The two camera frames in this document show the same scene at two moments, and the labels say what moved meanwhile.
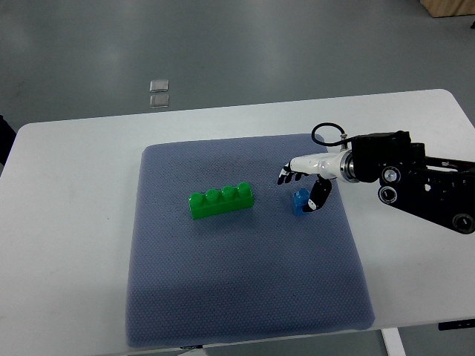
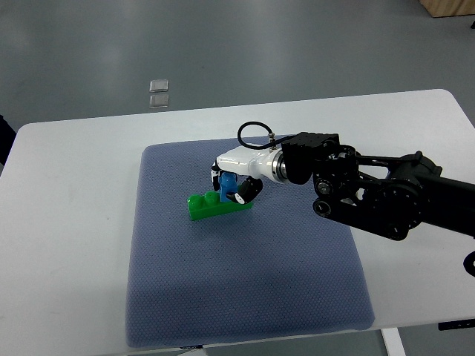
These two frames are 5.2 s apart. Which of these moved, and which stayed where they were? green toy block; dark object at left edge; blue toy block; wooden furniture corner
Moved: blue toy block
Stayed: green toy block; dark object at left edge; wooden furniture corner
